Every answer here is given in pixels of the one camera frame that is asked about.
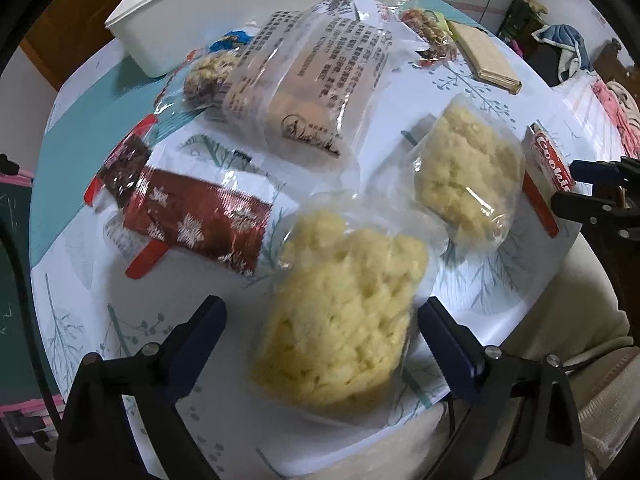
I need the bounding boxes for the nut bar packet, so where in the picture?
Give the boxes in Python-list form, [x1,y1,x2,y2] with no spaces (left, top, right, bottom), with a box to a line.
[380,0,458,68]

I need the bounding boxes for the tan wafer packet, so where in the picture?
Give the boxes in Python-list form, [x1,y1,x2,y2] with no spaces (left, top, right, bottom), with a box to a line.
[445,20,523,96]

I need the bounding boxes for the red snowflake snack packet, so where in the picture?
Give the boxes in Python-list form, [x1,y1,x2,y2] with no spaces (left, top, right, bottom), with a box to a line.
[102,160,296,281]

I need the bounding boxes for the small yellow puffed cake packet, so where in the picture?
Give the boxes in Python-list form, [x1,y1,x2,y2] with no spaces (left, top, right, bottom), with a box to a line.
[400,92,528,261]

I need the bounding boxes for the dark green bag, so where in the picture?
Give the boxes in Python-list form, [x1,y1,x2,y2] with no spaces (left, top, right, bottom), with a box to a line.
[500,0,551,56]

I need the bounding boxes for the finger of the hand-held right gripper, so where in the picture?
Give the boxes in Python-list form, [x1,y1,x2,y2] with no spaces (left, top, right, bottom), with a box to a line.
[570,157,640,196]
[550,189,640,241]

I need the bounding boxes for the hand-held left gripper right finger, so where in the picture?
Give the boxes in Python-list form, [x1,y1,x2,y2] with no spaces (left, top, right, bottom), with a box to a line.
[417,296,586,480]

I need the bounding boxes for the wooden door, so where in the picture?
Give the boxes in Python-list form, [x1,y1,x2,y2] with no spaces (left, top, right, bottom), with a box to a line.
[20,0,146,91]

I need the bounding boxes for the red and white cookie packet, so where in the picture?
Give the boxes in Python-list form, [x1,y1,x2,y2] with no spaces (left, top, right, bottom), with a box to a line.
[520,122,576,238]

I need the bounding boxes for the clear printed bread packet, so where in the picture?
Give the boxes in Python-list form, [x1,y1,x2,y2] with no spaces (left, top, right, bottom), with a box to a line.
[202,0,433,171]

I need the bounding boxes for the large yellow puffed cake packet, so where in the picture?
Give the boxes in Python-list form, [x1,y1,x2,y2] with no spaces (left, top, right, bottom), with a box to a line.
[247,192,451,421]

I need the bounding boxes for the blue cloth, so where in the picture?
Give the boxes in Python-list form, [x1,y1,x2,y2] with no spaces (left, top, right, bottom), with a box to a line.
[530,22,596,83]

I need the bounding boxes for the green chalkboard with pink frame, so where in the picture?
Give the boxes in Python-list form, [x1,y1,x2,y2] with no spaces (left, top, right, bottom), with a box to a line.
[0,152,66,441]

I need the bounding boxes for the pink blanket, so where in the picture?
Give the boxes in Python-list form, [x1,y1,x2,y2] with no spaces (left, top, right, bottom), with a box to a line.
[590,77,640,161]

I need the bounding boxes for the person's beige trousers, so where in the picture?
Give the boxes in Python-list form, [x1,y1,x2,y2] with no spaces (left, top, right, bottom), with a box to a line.
[395,232,640,480]

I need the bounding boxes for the dark chocolate snack packet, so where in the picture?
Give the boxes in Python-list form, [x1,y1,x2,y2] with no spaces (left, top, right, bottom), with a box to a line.
[82,115,161,211]

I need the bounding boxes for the red-edged nut cluster packet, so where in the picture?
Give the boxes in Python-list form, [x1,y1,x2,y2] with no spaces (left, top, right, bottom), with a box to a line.
[152,30,251,121]

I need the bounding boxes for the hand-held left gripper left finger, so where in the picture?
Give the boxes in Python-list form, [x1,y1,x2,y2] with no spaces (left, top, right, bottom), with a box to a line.
[52,295,228,480]

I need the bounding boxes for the white plastic bin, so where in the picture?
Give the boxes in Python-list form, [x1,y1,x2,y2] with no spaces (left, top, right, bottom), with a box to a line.
[104,0,418,79]

